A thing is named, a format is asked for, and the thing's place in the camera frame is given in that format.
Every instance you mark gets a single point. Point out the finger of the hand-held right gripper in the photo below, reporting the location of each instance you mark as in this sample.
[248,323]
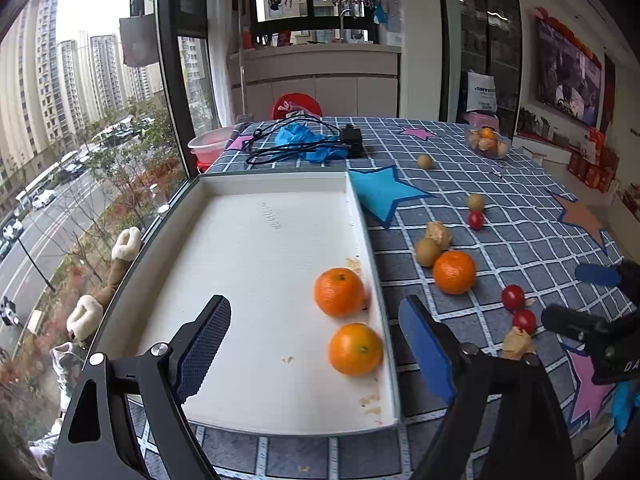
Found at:
[570,322]
[597,274]

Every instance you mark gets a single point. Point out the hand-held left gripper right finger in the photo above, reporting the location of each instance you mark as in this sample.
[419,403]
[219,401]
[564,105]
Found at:
[425,355]

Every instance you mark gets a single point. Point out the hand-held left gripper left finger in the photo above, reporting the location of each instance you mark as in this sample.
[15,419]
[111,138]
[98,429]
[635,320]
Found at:
[202,355]

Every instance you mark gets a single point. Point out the red cherry tomato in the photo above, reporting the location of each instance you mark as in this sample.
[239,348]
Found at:
[524,321]
[476,219]
[512,297]

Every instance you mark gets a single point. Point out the husked physalis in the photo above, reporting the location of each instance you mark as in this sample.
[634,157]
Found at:
[517,344]
[438,233]

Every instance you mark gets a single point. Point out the orange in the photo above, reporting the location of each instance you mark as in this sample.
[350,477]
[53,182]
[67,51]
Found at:
[340,291]
[356,349]
[454,271]

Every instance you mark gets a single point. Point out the brown longan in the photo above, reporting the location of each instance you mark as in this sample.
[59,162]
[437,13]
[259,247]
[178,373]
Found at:
[426,253]
[425,161]
[476,202]

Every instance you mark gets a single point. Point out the white rectangular tray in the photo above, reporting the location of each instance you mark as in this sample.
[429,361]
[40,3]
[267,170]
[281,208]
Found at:
[250,260]

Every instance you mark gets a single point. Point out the person's right hand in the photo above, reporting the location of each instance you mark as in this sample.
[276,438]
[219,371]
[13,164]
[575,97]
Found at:
[627,405]

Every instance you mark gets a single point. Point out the grey checked tablecloth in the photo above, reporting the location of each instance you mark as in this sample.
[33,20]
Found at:
[500,245]

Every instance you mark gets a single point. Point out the red gift boxes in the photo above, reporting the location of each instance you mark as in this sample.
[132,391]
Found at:
[597,165]

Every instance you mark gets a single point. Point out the brown fleece boot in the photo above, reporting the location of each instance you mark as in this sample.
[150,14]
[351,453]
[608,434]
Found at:
[125,247]
[85,319]

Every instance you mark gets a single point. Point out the white low cabinet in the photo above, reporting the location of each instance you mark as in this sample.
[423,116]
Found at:
[550,152]

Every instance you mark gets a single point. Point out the white sneaker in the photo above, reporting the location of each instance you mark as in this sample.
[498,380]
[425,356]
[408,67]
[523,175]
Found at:
[62,367]

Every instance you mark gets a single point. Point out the clear glass bowl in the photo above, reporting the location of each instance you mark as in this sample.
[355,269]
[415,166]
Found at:
[502,152]

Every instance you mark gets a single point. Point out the small mandarin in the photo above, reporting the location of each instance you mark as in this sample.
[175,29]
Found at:
[487,134]

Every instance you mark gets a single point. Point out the pink plastic stool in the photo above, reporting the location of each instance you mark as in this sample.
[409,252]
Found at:
[482,120]

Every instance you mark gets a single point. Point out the pink plastic basin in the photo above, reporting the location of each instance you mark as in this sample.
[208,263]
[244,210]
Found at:
[210,142]

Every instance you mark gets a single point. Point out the white paper bag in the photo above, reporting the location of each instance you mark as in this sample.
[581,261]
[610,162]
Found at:
[481,92]

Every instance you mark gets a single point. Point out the black power adapter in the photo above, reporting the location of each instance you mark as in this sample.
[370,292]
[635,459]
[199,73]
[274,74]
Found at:
[351,136]

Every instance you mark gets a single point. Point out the dark glass cabinet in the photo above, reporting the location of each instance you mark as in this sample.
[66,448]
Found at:
[490,35]

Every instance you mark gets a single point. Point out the white kitchen counter cabinet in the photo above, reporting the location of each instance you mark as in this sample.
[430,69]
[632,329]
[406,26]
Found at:
[320,75]

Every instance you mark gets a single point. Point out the metal faucet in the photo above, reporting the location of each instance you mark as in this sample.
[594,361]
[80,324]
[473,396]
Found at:
[345,17]

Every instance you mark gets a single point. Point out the wall television screen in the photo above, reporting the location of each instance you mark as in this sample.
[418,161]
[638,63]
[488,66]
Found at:
[567,77]

